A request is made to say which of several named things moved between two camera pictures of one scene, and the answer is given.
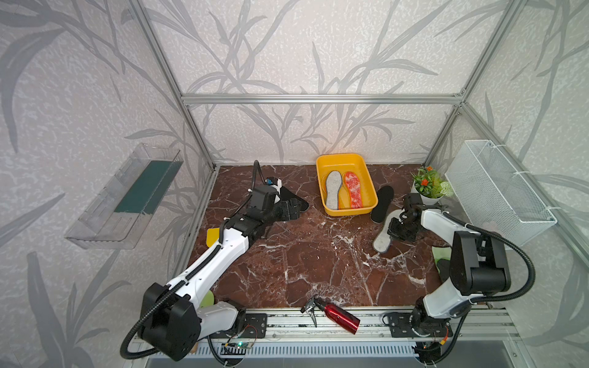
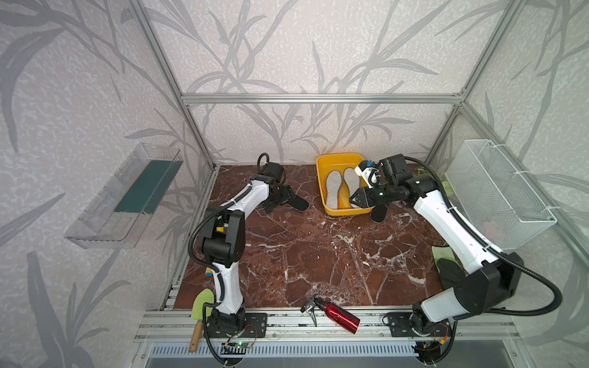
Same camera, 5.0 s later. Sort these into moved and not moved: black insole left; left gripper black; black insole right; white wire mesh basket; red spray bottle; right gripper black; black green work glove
Moved: left gripper black; right gripper black
Not moved: black green work glove; black insole left; red spray bottle; black insole right; white wire mesh basket
